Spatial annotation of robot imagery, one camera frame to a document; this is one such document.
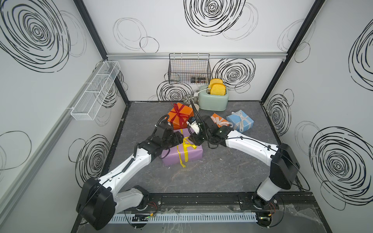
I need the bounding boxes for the yellow ribbon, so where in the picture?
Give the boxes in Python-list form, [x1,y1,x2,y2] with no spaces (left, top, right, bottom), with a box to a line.
[176,136,199,168]

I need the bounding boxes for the purple gift box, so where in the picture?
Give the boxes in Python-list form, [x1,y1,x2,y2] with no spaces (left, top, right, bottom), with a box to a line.
[160,129,204,168]

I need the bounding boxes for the orange box red ribbon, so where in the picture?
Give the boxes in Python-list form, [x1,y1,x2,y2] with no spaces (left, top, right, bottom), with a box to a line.
[167,102,195,130]

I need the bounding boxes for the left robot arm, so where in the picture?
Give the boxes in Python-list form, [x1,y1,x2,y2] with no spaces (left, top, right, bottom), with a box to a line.
[76,115,184,230]

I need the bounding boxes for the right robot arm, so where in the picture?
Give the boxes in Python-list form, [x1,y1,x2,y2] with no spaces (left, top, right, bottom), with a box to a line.
[187,103,300,209]

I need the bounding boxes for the white ribbon on orange box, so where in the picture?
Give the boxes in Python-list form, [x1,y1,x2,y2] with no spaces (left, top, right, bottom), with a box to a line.
[214,116,234,128]

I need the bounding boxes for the blue gift box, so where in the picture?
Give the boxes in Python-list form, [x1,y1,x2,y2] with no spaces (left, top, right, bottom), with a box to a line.
[226,109,254,136]

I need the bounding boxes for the mint green toaster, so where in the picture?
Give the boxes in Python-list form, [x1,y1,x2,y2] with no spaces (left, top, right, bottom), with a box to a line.
[198,85,229,111]

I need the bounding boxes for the patterned ceramic bowl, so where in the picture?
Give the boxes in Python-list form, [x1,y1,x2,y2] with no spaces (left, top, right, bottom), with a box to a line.
[182,95,198,105]

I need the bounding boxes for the front yellow sponge toast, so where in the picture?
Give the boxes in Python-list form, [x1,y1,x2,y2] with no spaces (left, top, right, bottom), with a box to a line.
[210,83,226,96]

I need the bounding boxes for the yellow sponge toast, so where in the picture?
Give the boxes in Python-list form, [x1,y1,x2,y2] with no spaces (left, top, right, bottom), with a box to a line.
[210,83,226,96]
[208,78,223,88]

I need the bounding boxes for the spice jars in basket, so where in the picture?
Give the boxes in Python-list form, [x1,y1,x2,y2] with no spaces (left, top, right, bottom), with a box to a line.
[190,77,206,84]

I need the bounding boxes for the rear yellow sponge toast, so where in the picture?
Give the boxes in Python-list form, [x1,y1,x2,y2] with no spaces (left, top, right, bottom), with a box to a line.
[208,78,223,88]

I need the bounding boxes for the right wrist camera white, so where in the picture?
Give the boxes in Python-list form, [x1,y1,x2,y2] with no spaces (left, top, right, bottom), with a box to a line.
[187,116,200,135]

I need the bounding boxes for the black wire basket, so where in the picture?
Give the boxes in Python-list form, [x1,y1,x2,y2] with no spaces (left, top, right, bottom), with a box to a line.
[168,53,212,84]

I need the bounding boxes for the grey slotted cable duct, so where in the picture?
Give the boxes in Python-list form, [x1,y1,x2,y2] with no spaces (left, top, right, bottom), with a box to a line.
[109,213,257,224]

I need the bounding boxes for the white mesh wall shelf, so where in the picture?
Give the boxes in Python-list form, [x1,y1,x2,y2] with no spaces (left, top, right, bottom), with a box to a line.
[71,60,120,121]

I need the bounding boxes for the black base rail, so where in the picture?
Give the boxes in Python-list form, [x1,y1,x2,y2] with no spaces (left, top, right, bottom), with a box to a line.
[126,191,317,212]

